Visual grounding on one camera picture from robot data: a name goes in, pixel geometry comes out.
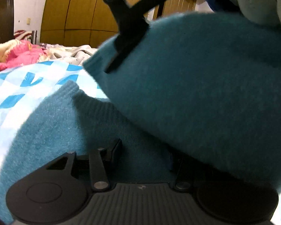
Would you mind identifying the teal fuzzy sweater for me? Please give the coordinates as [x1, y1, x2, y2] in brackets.
[0, 13, 281, 223]

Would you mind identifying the brown wooden wardrobe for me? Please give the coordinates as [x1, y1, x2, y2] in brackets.
[40, 0, 196, 48]

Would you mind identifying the white dotted bed sheet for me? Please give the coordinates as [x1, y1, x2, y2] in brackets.
[40, 43, 97, 66]

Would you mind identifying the red striped cloth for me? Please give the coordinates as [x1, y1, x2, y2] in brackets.
[13, 29, 32, 40]

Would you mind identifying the blue checkered plastic sheet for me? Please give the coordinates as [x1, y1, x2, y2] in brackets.
[0, 60, 106, 148]

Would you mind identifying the dark wooden headboard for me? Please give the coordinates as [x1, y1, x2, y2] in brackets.
[0, 0, 14, 43]

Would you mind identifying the pink floral quilt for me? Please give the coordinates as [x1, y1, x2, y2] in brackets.
[0, 39, 50, 71]

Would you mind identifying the wall power socket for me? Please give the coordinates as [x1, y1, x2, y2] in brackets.
[26, 18, 31, 25]

